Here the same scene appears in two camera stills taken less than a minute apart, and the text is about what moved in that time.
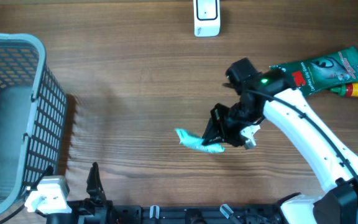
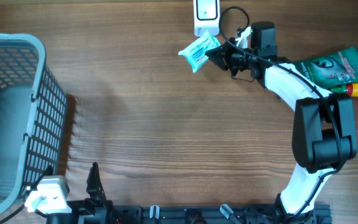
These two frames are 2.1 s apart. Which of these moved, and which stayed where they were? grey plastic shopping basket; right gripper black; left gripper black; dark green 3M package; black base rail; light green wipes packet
Moved: right gripper black; light green wipes packet
Stayed: black base rail; grey plastic shopping basket; dark green 3M package; left gripper black
